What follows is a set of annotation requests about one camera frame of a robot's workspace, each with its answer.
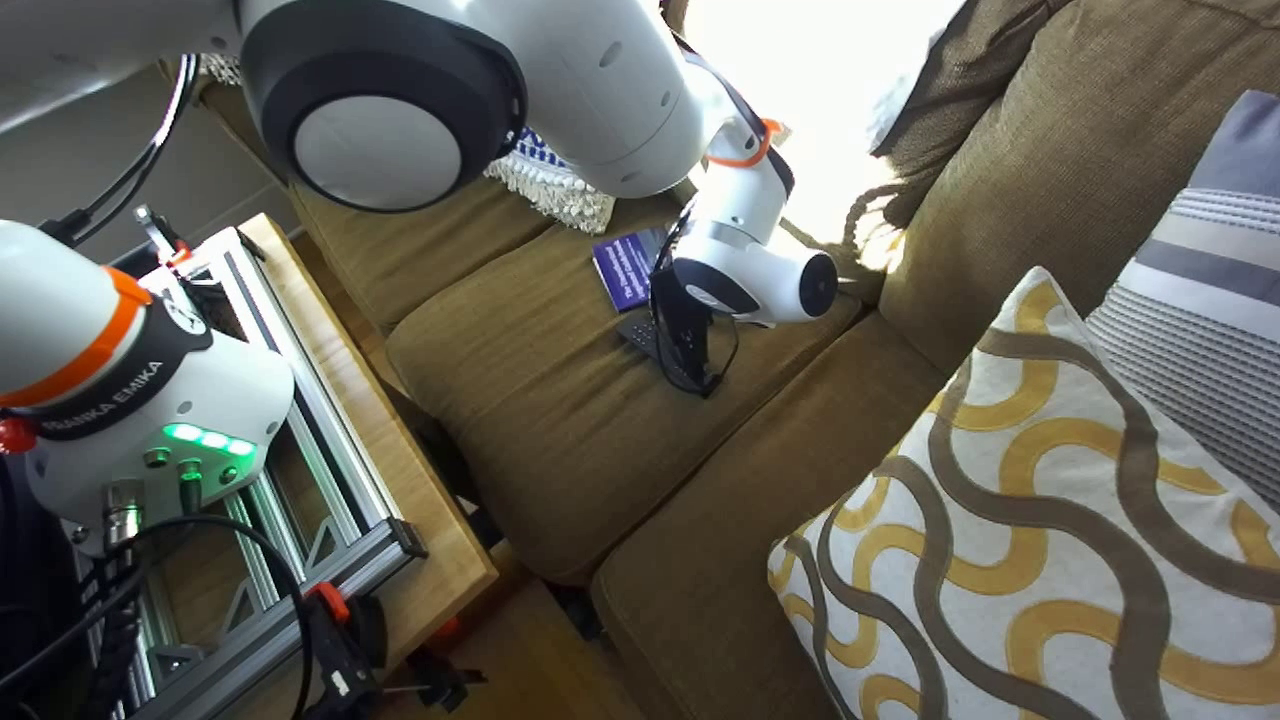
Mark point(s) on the yellow grey wave pillow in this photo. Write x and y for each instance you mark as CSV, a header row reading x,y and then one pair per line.
x,y
1053,533

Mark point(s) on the grey striped pillow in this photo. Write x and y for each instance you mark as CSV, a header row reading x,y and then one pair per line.
x,y
1205,306

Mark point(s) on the black remote control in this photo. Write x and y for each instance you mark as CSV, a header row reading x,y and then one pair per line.
x,y
643,336

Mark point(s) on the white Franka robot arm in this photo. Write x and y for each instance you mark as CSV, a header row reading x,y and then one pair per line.
x,y
573,81

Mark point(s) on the black orange clamp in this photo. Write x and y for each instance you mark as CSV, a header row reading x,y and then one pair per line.
x,y
348,654

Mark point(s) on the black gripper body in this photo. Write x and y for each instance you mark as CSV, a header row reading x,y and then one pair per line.
x,y
669,278

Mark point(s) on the brown sofa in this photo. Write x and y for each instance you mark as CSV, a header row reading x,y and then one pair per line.
x,y
562,427

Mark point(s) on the blue white patterned pillow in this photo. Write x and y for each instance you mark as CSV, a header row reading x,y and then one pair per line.
x,y
552,183

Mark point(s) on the blue book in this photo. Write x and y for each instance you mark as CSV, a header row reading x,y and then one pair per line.
x,y
627,271

